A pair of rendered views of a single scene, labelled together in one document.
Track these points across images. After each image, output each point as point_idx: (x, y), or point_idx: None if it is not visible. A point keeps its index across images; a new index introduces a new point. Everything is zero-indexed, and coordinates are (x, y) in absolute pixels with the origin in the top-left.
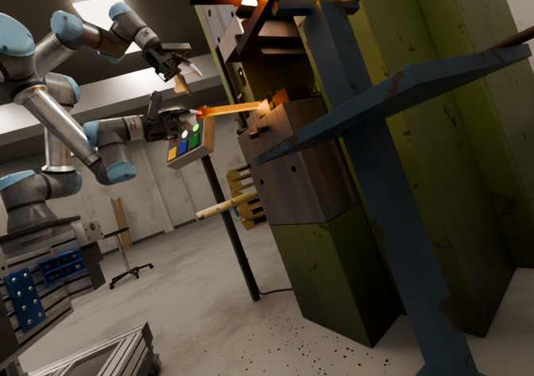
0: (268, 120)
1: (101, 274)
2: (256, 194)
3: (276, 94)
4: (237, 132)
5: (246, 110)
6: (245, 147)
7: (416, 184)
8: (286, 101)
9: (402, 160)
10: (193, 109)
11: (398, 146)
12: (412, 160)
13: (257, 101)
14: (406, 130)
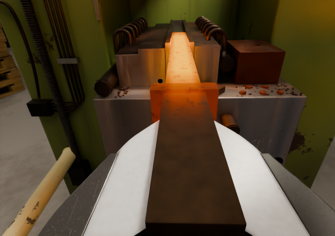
0: (243, 109)
1: None
2: (64, 174)
3: (256, 54)
4: (97, 87)
5: (55, 0)
6: (123, 128)
7: (308, 176)
8: (271, 76)
9: (310, 158)
10: (211, 116)
11: (316, 147)
12: (318, 160)
13: None
14: (333, 137)
